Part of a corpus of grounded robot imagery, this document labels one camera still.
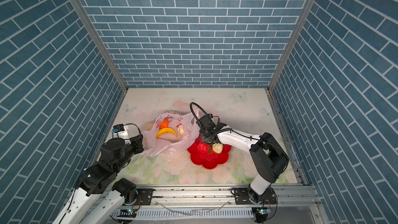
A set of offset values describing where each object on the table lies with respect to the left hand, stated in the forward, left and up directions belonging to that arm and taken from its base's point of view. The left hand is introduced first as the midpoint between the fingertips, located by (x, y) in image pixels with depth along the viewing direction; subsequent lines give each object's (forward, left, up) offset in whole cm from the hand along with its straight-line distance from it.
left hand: (145, 135), depth 73 cm
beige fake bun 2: (-1, -36, -14) cm, 39 cm away
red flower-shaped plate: (-5, -32, -20) cm, 38 cm away
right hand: (+9, -30, -14) cm, 34 cm away
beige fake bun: (+12, -14, -15) cm, 24 cm away
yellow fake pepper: (+14, -4, -18) cm, 23 cm away
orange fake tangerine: (+16, -4, -15) cm, 22 cm away
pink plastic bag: (0, -9, -10) cm, 13 cm away
